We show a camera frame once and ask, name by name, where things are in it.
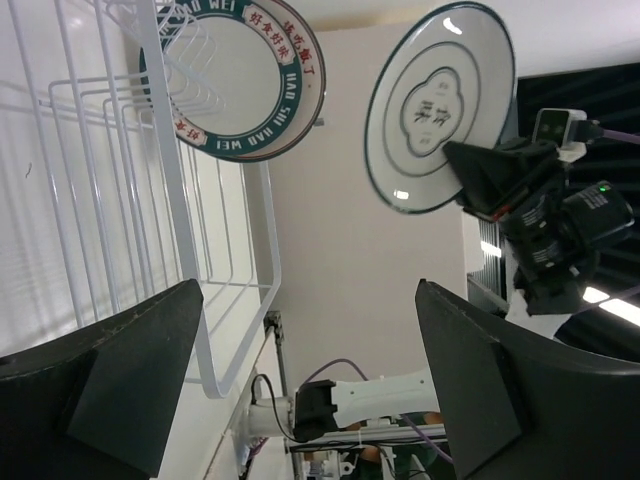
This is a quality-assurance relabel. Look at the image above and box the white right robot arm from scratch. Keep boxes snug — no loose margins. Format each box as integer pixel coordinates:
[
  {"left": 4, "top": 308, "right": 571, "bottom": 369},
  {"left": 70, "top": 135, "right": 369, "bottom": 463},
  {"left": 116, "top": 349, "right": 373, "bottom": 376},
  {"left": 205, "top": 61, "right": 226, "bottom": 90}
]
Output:
[{"left": 247, "top": 135, "right": 633, "bottom": 443}]

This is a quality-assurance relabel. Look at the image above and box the white wire dish rack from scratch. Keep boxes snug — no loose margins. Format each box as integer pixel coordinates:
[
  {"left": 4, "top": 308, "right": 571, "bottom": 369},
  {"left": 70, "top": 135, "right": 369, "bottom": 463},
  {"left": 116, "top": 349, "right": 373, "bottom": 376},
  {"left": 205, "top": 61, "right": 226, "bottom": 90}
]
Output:
[{"left": 1, "top": 1, "right": 279, "bottom": 398}]

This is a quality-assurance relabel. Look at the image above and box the white plate teal rim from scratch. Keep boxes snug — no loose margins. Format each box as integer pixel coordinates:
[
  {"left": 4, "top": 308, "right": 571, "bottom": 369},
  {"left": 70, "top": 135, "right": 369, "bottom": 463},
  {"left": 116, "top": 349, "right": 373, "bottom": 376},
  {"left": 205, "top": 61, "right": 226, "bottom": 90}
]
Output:
[{"left": 364, "top": 1, "right": 517, "bottom": 215}]

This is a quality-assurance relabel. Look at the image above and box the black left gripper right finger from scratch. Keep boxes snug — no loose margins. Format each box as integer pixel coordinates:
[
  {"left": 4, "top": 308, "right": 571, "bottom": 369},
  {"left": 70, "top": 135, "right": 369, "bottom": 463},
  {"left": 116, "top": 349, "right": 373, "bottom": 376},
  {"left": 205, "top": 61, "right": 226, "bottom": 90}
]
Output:
[{"left": 415, "top": 280, "right": 639, "bottom": 479}]

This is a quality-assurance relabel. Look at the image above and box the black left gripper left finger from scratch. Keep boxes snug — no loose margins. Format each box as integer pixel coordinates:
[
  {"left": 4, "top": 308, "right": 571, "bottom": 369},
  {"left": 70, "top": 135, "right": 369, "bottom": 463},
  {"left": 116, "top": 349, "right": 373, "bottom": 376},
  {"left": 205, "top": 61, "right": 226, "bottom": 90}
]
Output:
[{"left": 1, "top": 279, "right": 203, "bottom": 479}]

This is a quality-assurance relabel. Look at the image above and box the plate with dark green rim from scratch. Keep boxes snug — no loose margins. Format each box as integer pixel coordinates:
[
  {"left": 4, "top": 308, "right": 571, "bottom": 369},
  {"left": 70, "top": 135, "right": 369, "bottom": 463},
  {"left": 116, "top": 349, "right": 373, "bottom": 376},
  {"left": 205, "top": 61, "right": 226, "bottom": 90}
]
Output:
[{"left": 156, "top": 1, "right": 303, "bottom": 163}]

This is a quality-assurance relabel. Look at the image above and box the white plate orange sunburst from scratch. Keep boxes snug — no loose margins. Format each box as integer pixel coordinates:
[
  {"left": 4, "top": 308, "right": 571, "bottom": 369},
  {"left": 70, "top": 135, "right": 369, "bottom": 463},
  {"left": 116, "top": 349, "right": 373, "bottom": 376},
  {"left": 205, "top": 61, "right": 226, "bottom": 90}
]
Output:
[{"left": 233, "top": 1, "right": 326, "bottom": 162}]

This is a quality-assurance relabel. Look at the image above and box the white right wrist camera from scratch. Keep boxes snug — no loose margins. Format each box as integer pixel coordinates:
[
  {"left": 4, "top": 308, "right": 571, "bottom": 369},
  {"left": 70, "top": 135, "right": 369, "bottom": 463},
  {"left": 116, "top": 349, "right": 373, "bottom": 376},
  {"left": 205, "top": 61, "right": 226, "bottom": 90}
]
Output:
[{"left": 532, "top": 108, "right": 603, "bottom": 163}]

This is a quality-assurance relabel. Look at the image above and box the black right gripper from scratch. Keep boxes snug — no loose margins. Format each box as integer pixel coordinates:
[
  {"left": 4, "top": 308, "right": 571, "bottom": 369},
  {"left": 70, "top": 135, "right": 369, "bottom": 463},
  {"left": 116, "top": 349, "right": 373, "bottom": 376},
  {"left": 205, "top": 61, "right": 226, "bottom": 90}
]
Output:
[{"left": 443, "top": 141, "right": 634, "bottom": 273}]

